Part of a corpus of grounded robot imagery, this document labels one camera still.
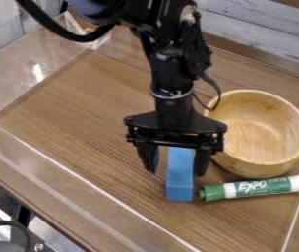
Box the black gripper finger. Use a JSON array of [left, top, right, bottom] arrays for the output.
[[192, 147, 211, 177], [136, 142, 160, 173]]

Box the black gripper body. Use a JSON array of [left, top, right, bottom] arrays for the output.
[[123, 93, 228, 154]]

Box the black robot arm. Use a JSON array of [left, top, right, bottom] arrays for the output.
[[14, 0, 227, 177]]

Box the blue rectangular block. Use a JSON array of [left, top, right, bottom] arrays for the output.
[[167, 148, 194, 202]]

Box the brown wooden bowl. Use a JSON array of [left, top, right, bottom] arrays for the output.
[[203, 90, 299, 178]]

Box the green Expo marker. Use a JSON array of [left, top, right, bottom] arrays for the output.
[[199, 175, 299, 202]]

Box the clear acrylic tray wall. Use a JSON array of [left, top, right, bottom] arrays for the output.
[[0, 127, 200, 252]]

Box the clear acrylic corner bracket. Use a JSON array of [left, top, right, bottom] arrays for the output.
[[64, 11, 112, 51]]

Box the black cable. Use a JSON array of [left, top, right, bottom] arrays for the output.
[[0, 220, 29, 252]]

